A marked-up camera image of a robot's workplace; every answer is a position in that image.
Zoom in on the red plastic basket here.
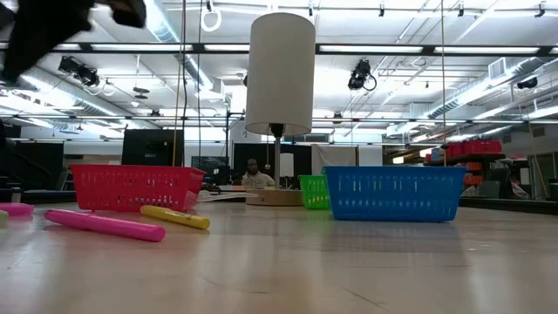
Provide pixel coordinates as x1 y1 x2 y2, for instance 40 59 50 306
69 163 206 213

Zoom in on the pink highlighter marker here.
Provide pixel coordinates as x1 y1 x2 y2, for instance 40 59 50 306
0 202 35 217
44 208 167 243

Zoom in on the white hanging ring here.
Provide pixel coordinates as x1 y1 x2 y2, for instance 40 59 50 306
200 7 222 33

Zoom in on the person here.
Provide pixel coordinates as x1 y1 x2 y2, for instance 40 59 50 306
241 158 276 189

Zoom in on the black storage shelf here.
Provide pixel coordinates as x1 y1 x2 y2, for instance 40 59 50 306
423 152 507 200

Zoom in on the large red storage bin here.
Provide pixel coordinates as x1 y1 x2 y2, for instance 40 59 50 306
462 140 503 155

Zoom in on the blue plastic basket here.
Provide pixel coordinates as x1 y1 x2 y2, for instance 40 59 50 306
321 165 467 223

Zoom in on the dark monitor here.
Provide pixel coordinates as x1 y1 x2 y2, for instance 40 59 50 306
12 141 65 178

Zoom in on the yellow highlighter marker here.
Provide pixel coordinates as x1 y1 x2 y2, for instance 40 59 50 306
139 204 211 231

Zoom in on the dark partition panel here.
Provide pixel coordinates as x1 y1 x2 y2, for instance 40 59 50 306
233 142 313 189

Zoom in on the white lamp with wooden base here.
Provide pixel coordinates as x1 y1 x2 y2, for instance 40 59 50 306
244 11 316 207

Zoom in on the green plastic basket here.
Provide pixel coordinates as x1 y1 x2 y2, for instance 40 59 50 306
298 174 330 211

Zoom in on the black ceiling camera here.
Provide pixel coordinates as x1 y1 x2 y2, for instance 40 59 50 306
347 58 378 92
516 76 540 91
58 55 101 88

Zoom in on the small dark screen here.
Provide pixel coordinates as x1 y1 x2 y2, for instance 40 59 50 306
190 155 229 178

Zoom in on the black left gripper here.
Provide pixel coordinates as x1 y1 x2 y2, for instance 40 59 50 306
0 0 148 84

